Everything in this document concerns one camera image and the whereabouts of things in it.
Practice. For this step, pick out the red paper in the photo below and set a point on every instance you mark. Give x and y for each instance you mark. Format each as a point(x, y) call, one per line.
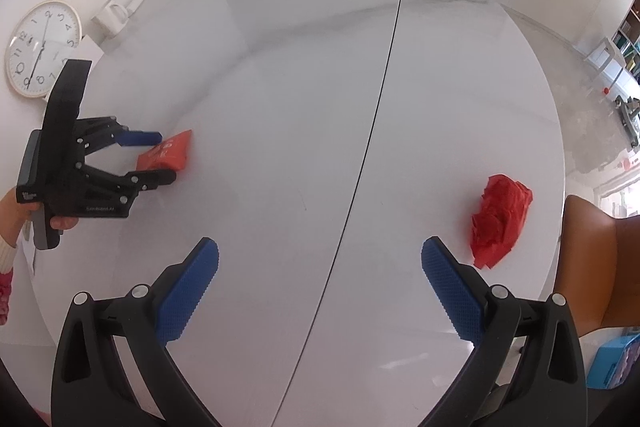
point(500, 217)

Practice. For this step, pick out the red snack packet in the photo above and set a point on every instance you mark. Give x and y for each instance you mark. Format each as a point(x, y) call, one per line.
point(170, 152)

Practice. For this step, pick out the orange chair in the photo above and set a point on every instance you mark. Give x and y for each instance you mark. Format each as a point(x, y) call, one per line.
point(585, 257)

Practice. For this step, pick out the round white wall clock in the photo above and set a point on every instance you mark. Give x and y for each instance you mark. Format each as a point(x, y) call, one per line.
point(35, 37)

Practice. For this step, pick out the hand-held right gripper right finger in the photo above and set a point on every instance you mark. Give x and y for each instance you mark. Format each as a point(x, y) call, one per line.
point(450, 289)

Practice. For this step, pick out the person's left hand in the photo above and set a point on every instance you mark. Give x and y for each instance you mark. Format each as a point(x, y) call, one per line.
point(14, 214)

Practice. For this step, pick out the small white table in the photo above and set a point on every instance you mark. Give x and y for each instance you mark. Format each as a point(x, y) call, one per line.
point(607, 49)

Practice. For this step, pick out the wall shelf with books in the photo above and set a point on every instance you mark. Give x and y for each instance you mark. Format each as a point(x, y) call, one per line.
point(631, 44)

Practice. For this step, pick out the white mug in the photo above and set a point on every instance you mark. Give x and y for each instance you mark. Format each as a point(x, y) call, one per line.
point(111, 16)

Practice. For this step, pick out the light blue box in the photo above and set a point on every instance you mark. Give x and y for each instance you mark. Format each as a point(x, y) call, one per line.
point(612, 362)

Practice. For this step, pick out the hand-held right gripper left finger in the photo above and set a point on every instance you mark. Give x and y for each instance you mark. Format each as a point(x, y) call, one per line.
point(187, 289)

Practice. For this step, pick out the dark floor equipment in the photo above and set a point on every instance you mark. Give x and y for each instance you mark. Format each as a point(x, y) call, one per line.
point(630, 117)

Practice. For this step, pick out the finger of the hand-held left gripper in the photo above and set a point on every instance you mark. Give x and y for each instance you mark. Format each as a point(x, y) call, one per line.
point(157, 178)
point(140, 138)

